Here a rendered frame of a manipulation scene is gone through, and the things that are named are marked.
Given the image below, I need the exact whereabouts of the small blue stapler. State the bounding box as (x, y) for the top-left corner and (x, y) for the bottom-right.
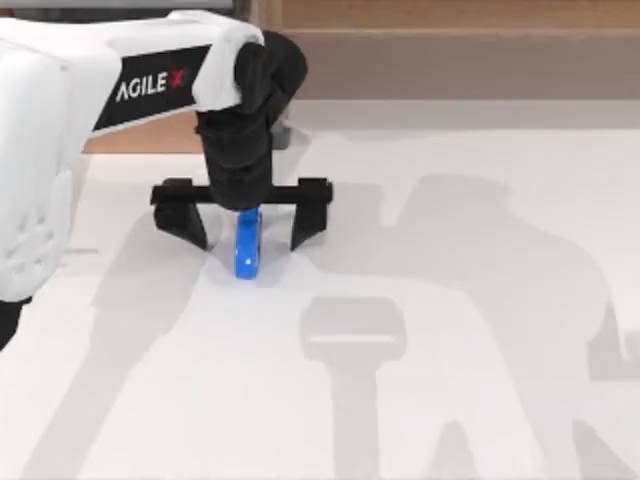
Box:
(234, 206), (264, 282)

